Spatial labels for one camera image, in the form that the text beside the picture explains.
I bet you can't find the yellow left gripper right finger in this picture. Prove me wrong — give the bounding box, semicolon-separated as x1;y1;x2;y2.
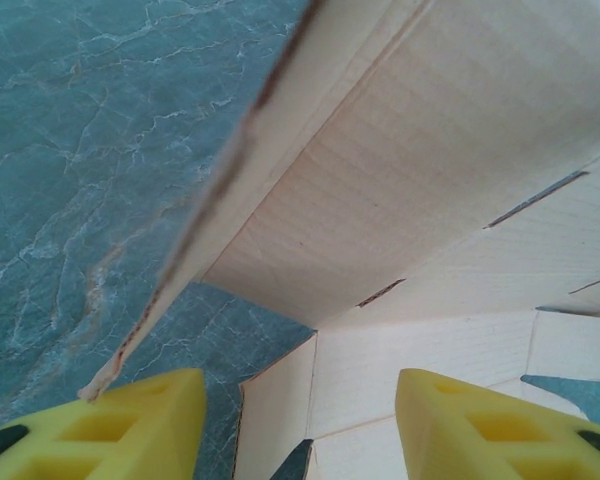
395;368;600;480

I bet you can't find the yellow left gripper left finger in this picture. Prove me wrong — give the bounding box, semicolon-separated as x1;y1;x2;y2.
0;368;207;480

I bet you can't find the brown cardboard paper box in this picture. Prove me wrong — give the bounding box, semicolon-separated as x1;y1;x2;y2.
77;0;600;480

